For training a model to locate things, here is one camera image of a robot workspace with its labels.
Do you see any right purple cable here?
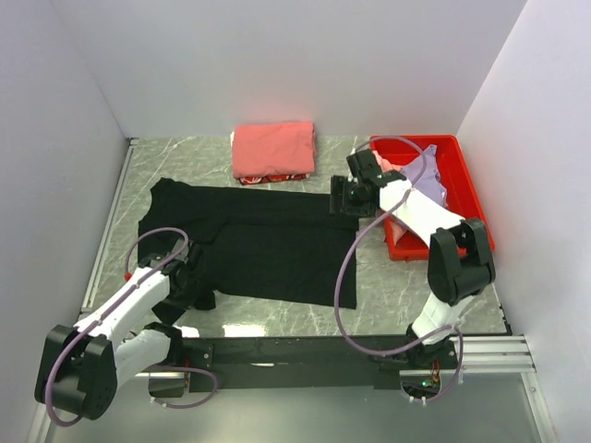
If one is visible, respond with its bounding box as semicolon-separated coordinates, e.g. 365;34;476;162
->
332;134;464;402

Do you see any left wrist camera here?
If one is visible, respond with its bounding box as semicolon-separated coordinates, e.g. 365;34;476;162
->
138;254;186;275

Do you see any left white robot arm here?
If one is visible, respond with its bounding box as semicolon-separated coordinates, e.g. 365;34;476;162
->
34;244;212;420

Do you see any crumpled lavender t shirt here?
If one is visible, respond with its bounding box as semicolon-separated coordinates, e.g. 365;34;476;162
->
401;144;447;208

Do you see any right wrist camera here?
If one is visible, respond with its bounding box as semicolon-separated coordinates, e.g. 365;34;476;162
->
346;150;382;182

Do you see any red plastic bin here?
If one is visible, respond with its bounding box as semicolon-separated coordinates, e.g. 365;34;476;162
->
370;135;486;261

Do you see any aluminium frame rail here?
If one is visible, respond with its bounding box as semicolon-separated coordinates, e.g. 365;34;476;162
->
135;335;534;377

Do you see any folded pink t shirt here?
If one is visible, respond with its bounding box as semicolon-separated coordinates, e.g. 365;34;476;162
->
232;122;316;179

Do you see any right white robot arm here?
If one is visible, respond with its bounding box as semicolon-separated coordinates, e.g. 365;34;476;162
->
331;173;496;368

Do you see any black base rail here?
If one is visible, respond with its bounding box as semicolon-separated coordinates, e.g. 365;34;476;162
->
128;334;463;394

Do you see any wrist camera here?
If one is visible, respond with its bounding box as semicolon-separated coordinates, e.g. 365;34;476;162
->
138;254;186;275
346;150;382;182

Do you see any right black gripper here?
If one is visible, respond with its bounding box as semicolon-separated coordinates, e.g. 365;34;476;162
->
328;176;376;221

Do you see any crumpled salmon t shirt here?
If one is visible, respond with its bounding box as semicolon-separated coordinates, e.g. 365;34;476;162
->
373;150;417;244

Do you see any black t shirt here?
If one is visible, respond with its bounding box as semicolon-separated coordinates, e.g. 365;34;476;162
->
138;178;359;310

